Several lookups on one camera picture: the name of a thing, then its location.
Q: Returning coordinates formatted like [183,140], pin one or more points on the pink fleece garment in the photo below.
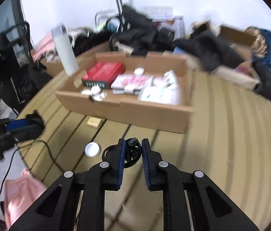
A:
[19,194]

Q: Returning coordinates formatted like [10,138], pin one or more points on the pink bag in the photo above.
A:
[44,45]

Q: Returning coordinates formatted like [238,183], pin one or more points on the black stroller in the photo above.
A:
[20,84]

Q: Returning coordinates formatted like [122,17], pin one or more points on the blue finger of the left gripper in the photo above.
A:
[19,125]
[25,132]

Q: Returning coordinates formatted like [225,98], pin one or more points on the black trolley handle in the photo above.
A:
[118,16]

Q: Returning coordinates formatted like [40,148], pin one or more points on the small yellow box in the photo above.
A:
[95,122]

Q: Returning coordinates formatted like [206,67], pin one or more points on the cardboard box right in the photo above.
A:
[237,66]

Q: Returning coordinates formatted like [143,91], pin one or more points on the white tall bottle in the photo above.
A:
[64,49]

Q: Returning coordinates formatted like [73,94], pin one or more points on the small white round lid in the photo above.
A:
[139,71]

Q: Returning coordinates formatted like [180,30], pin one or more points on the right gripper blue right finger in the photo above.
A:
[154,179]

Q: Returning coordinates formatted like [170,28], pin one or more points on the large cardboard box left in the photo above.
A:
[54,67]

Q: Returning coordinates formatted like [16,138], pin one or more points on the pink white packet box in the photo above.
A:
[130,84]

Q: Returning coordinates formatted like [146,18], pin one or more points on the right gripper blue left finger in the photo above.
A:
[116,159]

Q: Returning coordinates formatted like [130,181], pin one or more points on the white spray bottle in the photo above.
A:
[170,80]

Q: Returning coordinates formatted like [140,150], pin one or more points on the red book box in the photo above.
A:
[102,74]

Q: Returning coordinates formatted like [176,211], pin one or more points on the woven straw hat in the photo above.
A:
[259,46]

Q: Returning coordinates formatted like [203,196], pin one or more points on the white cap on table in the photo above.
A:
[92,149]

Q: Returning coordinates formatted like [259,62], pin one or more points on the hello cloud sticker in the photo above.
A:
[99,96]

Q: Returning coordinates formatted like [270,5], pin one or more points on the black clothes pile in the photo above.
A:
[141,34]

